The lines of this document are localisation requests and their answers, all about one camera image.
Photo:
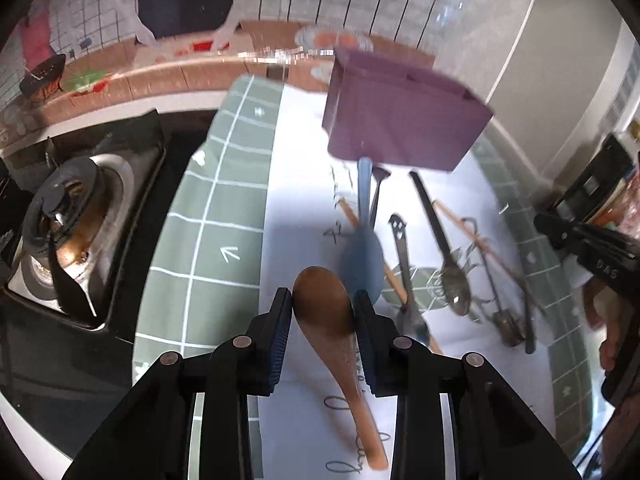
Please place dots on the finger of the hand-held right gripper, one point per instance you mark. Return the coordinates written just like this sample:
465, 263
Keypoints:
555, 235

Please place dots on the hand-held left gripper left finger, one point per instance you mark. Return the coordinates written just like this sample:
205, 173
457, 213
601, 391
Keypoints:
280, 340

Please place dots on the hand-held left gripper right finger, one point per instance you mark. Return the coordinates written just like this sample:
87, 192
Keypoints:
364, 345

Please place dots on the wooden spoon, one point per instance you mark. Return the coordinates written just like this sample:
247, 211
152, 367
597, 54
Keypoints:
320, 305

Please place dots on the blue spoon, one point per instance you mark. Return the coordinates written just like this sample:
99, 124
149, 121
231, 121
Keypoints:
362, 260

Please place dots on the steel spoon with face cutout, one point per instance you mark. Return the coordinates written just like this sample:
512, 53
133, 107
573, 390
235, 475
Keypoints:
402, 260

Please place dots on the shovel-shaped steel spoon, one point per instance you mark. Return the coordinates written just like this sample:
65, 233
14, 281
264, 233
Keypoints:
507, 330

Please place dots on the purple utensil holder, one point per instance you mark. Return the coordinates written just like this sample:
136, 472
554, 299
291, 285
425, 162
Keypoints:
400, 115

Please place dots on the person's right forearm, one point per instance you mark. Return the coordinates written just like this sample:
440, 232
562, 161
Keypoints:
622, 435

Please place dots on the person's right hand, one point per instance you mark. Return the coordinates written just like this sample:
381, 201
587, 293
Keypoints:
597, 305

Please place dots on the red patterned cloth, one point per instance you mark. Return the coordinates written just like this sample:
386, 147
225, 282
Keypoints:
620, 205

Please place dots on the black box device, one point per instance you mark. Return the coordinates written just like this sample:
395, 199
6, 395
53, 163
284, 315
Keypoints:
595, 180

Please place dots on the black slim utensil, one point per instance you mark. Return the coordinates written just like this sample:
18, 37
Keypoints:
528, 330

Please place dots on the white printed paper mat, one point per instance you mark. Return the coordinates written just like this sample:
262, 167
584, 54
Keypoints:
300, 210

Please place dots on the green grid mat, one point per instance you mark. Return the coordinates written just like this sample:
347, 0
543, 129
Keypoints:
220, 200

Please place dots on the printed kitchen wall poster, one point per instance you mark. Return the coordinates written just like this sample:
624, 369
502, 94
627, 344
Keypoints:
150, 70

